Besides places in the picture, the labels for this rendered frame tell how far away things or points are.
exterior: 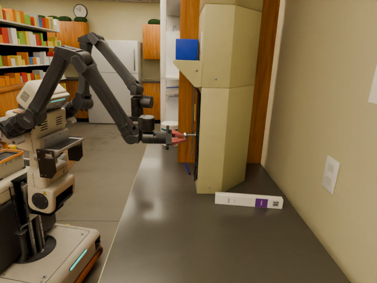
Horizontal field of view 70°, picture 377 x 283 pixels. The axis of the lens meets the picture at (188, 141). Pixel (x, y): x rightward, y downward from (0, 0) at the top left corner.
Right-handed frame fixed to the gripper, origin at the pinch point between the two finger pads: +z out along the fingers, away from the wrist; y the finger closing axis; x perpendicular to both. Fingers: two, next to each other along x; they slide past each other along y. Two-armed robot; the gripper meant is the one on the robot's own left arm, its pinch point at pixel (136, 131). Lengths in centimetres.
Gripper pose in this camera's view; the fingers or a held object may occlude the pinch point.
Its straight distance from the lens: 160.9
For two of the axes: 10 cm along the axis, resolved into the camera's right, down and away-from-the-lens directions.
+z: -0.3, 9.5, 3.0
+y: 10.0, 0.2, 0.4
